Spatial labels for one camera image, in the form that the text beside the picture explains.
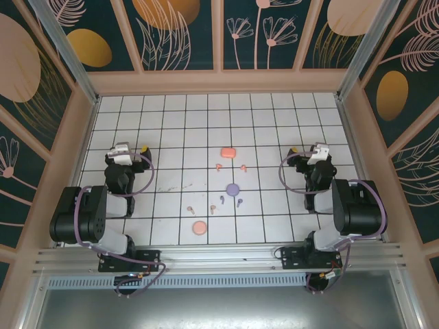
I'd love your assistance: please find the black electronics housing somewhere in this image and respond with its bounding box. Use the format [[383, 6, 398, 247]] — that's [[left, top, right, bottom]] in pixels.
[[306, 272, 339, 295], [112, 272, 147, 298]]

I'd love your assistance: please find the grey metal sheet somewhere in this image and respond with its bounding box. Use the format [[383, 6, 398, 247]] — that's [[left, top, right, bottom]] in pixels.
[[32, 270, 412, 329]]

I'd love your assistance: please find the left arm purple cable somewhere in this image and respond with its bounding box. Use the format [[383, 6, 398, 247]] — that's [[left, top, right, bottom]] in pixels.
[[75, 152, 167, 297]]

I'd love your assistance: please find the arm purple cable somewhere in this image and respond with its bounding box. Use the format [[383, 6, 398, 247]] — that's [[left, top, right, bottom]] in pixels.
[[75, 152, 167, 297], [278, 152, 389, 295]]

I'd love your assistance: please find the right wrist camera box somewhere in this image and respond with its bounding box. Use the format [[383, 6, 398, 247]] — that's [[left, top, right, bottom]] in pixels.
[[307, 143, 331, 166]]

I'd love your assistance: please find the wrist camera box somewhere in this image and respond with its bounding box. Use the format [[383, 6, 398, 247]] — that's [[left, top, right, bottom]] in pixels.
[[307, 143, 331, 166], [108, 143, 134, 165]]

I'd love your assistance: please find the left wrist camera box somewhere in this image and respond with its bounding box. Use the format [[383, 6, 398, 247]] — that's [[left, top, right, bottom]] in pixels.
[[108, 143, 134, 165]]

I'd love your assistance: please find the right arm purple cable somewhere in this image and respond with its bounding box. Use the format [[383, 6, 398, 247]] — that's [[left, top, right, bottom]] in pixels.
[[278, 152, 389, 295]]

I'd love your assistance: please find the aluminium table side rail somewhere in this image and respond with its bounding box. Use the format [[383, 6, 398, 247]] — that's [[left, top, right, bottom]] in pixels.
[[335, 97, 390, 243], [51, 95, 101, 248]]

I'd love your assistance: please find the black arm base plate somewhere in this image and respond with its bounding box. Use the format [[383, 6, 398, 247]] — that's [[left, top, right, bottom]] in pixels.
[[98, 249, 162, 273], [280, 246, 344, 271]]

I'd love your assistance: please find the aluminium corner post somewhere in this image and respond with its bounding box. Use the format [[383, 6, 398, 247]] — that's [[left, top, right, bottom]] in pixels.
[[335, 0, 402, 101], [27, 0, 101, 106]]

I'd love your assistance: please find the aluminium frame rail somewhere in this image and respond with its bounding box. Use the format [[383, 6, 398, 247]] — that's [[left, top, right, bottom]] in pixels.
[[32, 243, 407, 275]]

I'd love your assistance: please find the grey slotted cable duct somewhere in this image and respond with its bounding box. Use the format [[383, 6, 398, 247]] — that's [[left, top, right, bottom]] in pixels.
[[47, 276, 309, 289]]

